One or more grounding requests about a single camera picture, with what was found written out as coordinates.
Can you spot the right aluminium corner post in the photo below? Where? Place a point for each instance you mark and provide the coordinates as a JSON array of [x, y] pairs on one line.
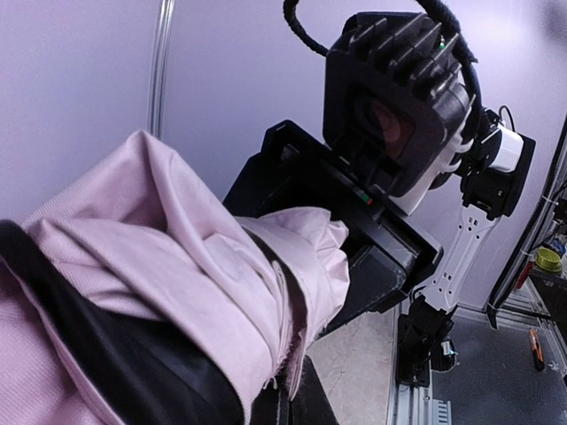
[[158, 75]]

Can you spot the pink black folding umbrella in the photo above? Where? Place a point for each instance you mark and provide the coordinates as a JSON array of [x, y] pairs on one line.
[[135, 297]]

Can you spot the orange utility knife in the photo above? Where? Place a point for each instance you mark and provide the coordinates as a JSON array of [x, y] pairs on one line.
[[537, 353]]

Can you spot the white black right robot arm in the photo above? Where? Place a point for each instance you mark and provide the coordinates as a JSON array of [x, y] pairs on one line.
[[490, 193]]

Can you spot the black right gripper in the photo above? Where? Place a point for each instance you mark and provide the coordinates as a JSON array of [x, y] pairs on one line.
[[332, 221]]

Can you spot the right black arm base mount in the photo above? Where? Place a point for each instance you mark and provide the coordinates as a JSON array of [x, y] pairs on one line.
[[424, 345]]

